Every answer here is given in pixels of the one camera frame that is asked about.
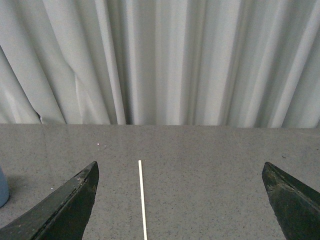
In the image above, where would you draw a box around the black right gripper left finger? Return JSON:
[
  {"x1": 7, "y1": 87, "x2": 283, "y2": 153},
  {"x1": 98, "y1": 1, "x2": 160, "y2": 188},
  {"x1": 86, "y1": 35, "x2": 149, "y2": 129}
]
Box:
[{"x1": 0, "y1": 161, "x2": 99, "y2": 240}]

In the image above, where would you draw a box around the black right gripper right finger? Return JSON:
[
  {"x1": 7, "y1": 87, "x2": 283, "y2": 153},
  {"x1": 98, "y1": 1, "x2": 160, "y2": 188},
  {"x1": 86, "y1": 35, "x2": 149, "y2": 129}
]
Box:
[{"x1": 262, "y1": 162, "x2": 320, "y2": 240}]

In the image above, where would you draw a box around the white chopstick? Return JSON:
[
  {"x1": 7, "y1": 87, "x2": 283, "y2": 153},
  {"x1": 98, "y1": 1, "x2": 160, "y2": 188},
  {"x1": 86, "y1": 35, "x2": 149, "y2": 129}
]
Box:
[{"x1": 138, "y1": 160, "x2": 148, "y2": 240}]

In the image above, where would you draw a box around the light blue plastic cup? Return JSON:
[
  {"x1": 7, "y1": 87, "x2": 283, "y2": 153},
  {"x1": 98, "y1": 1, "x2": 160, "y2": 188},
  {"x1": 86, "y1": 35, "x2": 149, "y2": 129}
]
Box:
[{"x1": 0, "y1": 168, "x2": 10, "y2": 207}]

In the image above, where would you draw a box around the grey-white curtain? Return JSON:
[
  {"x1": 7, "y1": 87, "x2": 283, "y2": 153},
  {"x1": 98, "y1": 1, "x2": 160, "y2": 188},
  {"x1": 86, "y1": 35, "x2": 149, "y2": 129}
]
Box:
[{"x1": 0, "y1": 0, "x2": 320, "y2": 128}]

